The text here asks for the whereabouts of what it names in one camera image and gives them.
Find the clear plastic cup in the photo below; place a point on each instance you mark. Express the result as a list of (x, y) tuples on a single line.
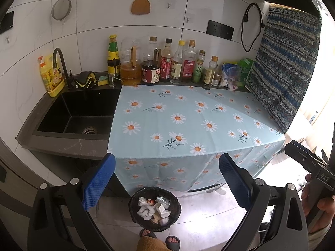
[(163, 201)]

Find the white tissue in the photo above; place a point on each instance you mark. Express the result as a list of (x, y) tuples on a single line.
[(142, 201), (164, 221)]

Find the person's right forearm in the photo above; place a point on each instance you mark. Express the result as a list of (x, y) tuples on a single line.
[(318, 236)]

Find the white fluffy towel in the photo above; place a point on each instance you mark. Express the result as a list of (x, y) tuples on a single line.
[(146, 211)]

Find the light blue daisy tablecloth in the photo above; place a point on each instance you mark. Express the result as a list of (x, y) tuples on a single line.
[(222, 120)]

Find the person's right foot in slipper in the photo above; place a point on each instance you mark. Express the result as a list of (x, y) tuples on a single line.
[(172, 241)]

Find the metal soap dispenser pump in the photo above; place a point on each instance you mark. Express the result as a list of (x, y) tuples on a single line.
[(112, 79)]

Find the green label dark sauce bottle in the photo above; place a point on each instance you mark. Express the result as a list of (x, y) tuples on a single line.
[(113, 57)]

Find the black trash bin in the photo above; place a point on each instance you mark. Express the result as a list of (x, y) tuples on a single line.
[(174, 209)]

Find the blue patterned curtain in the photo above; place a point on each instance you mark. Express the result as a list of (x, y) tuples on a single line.
[(282, 65)]

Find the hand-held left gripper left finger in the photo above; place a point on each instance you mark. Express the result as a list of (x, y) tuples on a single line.
[(99, 180)]

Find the person's left foot in slipper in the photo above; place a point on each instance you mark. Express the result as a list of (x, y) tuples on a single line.
[(148, 233)]

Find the small white pink packet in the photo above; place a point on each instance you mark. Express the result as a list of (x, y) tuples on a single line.
[(232, 86)]

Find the black sink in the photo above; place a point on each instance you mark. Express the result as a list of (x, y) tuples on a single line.
[(78, 109)]

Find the gold cap red label bottle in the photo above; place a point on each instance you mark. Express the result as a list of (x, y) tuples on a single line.
[(189, 68)]

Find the white paper napkin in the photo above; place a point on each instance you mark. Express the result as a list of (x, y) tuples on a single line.
[(161, 209)]

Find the small yellow cap oil bottle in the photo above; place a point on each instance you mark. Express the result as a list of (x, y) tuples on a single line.
[(209, 75)]

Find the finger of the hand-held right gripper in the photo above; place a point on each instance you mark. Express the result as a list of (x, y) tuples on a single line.
[(303, 159), (305, 147)]

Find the black faucet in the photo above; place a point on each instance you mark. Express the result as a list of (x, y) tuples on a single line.
[(65, 65)]

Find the black wall switch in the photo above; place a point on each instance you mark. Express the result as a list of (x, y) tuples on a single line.
[(6, 22)]

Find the black power outlet panel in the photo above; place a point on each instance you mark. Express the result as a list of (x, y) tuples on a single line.
[(219, 30)]

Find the yellow green sponge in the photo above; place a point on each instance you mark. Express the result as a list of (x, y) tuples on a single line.
[(103, 81)]

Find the person's right hand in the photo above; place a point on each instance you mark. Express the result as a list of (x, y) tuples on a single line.
[(328, 209)]

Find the metal mesh strainer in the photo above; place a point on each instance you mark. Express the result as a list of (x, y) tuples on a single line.
[(61, 7)]

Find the cooking oil jug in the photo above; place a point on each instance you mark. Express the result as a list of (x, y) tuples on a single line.
[(130, 77)]

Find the green label oil bottle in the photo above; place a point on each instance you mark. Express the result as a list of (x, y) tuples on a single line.
[(199, 72)]

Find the black cap red label bottle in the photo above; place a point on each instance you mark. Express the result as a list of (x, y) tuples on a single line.
[(166, 65)]

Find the dark soy sauce jug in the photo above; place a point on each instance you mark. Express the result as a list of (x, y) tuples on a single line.
[(151, 75)]

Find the yellow dish soap bottle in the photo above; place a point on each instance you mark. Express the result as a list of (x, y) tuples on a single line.
[(52, 81)]

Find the person's foot in slipper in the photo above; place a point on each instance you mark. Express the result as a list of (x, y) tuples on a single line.
[(172, 241), (148, 233)]

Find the black yellow cloth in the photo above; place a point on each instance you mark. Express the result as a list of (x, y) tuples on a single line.
[(85, 79)]

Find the pink red wrapper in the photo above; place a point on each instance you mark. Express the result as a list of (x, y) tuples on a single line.
[(150, 201)]

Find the yellow cap clear bottle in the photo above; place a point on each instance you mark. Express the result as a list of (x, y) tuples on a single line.
[(176, 68)]

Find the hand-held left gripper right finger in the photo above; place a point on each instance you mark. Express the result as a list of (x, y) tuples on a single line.
[(235, 180)]

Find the green plastic bag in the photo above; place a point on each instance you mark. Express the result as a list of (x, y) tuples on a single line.
[(246, 70)]

